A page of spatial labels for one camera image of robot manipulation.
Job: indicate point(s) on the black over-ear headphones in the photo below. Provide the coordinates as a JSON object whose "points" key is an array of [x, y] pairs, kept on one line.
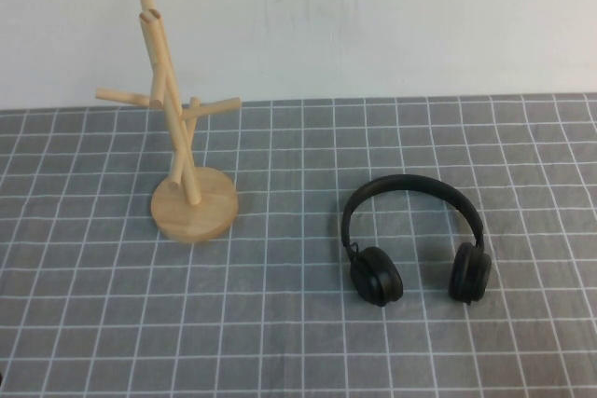
{"points": [[375, 274]]}

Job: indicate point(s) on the wooden tree headphone stand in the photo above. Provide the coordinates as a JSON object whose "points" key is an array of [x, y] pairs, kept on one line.
{"points": [[200, 221]]}

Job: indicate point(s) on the grey white-grid tablecloth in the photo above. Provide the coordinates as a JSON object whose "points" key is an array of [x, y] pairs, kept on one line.
{"points": [[298, 323]]}

